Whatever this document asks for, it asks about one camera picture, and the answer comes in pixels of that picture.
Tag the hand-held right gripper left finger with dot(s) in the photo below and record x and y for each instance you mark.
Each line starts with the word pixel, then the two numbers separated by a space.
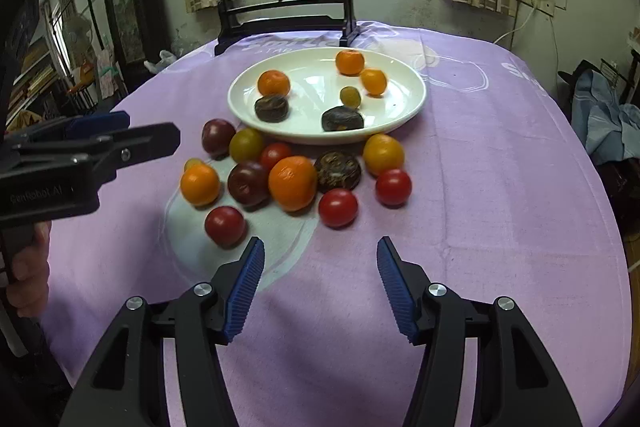
pixel 245 292

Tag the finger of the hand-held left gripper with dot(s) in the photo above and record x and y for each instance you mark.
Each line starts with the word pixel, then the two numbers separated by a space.
pixel 95 123
pixel 145 139

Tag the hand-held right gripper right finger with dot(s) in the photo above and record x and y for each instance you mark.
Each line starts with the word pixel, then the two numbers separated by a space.
pixel 397 292

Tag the person's left hand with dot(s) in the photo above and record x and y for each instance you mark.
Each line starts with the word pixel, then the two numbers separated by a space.
pixel 31 272

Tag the small yellow tomato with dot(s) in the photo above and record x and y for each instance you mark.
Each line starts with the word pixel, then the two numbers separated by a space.
pixel 191 164

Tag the red tomato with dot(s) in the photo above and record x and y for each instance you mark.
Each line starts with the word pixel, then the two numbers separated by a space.
pixel 276 154
pixel 338 208
pixel 224 227
pixel 393 187

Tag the dark purple tomato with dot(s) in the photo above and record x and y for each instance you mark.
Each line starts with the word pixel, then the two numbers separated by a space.
pixel 247 183
pixel 217 137

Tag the cluttered shelf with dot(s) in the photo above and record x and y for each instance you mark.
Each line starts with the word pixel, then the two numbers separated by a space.
pixel 35 82

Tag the white plastic bag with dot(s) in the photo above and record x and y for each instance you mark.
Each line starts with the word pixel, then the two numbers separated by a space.
pixel 161 61

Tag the white electric fan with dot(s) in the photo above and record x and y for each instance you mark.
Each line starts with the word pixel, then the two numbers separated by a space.
pixel 79 34

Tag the yellow green tomato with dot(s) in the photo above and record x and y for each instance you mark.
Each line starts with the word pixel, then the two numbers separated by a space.
pixel 246 145

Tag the large orange tangerine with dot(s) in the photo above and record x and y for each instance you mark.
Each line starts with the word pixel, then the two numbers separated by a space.
pixel 292 183

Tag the orange yellow tomato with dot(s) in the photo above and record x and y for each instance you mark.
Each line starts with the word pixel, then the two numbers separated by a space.
pixel 383 154

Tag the purple tablecloth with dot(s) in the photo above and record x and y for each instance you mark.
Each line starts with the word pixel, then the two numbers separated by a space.
pixel 490 187

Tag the white oval plate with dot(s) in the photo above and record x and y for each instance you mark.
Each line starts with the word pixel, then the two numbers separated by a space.
pixel 310 82

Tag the small green tomato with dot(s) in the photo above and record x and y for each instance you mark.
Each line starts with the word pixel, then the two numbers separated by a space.
pixel 350 96

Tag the blue cloth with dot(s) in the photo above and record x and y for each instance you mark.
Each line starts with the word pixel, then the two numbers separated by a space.
pixel 600 112

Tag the white wall socket strip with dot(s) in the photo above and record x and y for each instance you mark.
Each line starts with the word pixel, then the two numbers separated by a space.
pixel 537 2

